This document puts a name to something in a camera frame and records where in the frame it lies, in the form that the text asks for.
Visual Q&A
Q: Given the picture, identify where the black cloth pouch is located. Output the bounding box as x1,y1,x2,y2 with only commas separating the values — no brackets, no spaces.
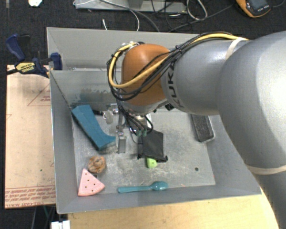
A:
136,130,169,163

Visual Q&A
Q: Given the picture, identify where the teal plastic spoon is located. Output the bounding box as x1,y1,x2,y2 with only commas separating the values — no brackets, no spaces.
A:
117,180,169,194

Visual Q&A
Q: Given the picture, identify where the grey metal bin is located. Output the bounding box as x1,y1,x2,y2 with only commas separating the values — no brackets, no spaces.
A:
46,27,263,215

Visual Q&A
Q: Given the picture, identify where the brown cardboard board red print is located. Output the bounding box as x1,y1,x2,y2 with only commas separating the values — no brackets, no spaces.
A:
4,64,57,209

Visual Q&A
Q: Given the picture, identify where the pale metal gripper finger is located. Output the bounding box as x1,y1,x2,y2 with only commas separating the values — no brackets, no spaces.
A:
115,125,128,154
103,109,115,125

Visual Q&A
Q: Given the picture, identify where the pink watermelon slice toy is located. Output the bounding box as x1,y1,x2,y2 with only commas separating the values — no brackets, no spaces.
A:
77,167,106,197

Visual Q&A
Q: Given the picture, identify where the small green plastic piece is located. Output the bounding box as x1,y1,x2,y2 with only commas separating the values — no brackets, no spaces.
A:
145,156,158,169

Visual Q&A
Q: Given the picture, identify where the blue sponge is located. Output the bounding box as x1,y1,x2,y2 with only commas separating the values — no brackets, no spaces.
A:
71,104,117,152

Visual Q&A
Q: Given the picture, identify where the dark grey flat block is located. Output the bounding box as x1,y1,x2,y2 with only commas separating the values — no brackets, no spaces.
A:
190,113,215,143

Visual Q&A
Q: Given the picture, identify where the brown lumpy toy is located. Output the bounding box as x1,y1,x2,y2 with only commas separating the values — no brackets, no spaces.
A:
87,155,107,174

